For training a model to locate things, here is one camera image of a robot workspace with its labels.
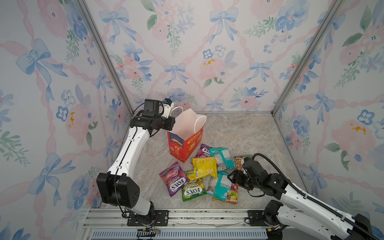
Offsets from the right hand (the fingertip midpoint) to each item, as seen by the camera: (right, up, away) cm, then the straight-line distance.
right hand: (229, 178), depth 78 cm
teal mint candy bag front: (-5, -5, +1) cm, 7 cm away
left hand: (-29, +31, +1) cm, 42 cm away
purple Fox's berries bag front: (-30, -2, +6) cm, 30 cm away
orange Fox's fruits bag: (+2, -9, 0) cm, 9 cm away
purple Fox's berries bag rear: (-12, +11, +17) cm, 24 cm away
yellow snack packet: (-12, +4, +8) cm, 15 cm away
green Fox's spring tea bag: (-19, -7, +3) cm, 20 cm away
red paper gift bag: (-22, +21, -5) cm, 31 cm away
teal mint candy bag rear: (0, +6, +13) cm, 14 cm away
